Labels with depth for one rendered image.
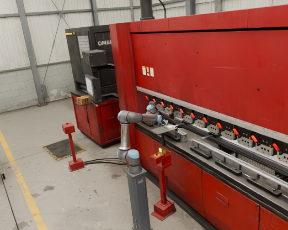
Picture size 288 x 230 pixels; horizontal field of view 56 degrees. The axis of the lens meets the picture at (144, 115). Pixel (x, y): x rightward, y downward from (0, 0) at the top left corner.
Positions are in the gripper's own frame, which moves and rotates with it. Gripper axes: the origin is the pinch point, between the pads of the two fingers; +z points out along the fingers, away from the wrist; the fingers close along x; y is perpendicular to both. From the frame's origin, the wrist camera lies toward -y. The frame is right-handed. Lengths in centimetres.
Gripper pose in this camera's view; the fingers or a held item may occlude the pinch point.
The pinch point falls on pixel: (165, 124)
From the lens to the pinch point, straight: 340.6
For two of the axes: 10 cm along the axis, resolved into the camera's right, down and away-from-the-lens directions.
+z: 6.3, 5.7, 5.2
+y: 6.1, -7.8, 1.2
